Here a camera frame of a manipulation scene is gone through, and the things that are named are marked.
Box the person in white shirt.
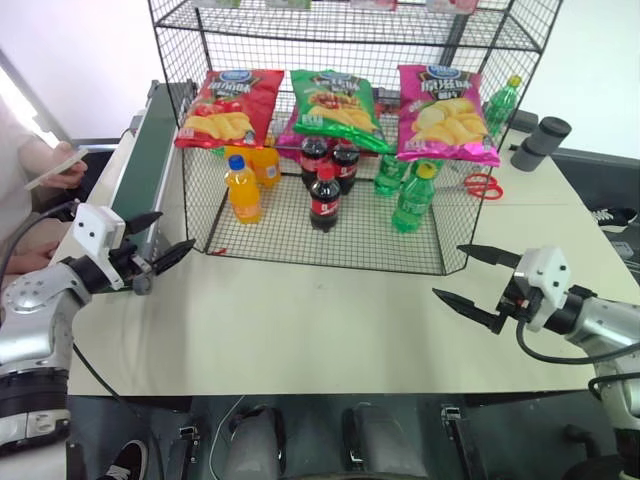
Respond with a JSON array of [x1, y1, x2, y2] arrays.
[[0, 47, 81, 277]]

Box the thin white cable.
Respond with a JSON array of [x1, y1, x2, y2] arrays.
[[208, 394, 247, 480]]

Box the red box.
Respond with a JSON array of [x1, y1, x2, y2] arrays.
[[371, 86, 402, 117]]

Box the black sneaker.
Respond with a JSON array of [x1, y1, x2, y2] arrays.
[[101, 439, 149, 480]]

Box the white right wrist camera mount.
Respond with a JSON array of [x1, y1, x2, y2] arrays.
[[513, 245, 572, 333]]

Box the black and white shoe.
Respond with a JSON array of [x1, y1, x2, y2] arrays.
[[583, 206, 640, 230]]

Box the green chips bag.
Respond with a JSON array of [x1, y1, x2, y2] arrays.
[[289, 68, 397, 155]]

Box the cola bottle red cap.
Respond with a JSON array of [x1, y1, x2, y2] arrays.
[[308, 164, 343, 234], [331, 141, 360, 197], [299, 135, 329, 191]]

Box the black table leg bracket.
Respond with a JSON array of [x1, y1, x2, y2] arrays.
[[439, 404, 490, 480], [169, 423, 202, 480]]

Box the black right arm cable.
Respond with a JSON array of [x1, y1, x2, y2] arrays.
[[514, 319, 640, 367]]

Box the white phone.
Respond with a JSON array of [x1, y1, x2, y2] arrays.
[[24, 147, 91, 192]]

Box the magenta chips bag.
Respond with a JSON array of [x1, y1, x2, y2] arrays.
[[395, 63, 502, 167], [275, 112, 304, 162]]

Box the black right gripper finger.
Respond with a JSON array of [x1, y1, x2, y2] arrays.
[[456, 243, 524, 268], [431, 287, 507, 336]]

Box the dark rounded shape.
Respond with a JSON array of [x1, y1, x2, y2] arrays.
[[226, 404, 287, 480]]

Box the dark grey cylinder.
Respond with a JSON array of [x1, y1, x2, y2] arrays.
[[509, 115, 573, 173]]

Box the pink snack packet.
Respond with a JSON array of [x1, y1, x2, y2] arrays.
[[349, 0, 399, 13], [424, 0, 479, 16]]

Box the green soda bottle yellow cap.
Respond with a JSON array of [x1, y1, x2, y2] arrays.
[[373, 151, 410, 199], [483, 74, 524, 138], [390, 160, 446, 235]]

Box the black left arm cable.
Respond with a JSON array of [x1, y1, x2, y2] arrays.
[[0, 198, 81, 281]]

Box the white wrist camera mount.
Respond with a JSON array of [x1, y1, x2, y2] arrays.
[[513, 245, 572, 333], [67, 203, 127, 292]]

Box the red scissors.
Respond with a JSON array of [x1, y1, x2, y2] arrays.
[[463, 172, 506, 202]]

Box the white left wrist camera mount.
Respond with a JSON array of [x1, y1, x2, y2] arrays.
[[67, 203, 127, 292]]

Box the orange soda bottle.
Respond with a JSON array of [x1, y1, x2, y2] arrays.
[[248, 145, 282, 190], [223, 154, 263, 227]]

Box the black wire rack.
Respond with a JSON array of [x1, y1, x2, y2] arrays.
[[146, 0, 565, 277]]

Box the red chips bag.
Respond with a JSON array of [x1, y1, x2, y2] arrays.
[[173, 68, 286, 150]]

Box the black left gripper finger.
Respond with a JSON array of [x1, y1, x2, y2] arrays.
[[151, 238, 198, 277], [124, 211, 165, 236]]

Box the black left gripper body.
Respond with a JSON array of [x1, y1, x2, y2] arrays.
[[106, 239, 157, 291]]

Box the green conveyor belt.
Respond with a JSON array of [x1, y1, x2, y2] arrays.
[[106, 78, 197, 297]]

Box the person's hand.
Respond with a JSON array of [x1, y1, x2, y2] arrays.
[[36, 140, 89, 191]]

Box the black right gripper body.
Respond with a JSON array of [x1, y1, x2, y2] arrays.
[[497, 272, 545, 324]]

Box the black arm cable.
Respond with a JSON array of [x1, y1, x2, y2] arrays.
[[514, 319, 640, 367], [0, 198, 81, 281]]

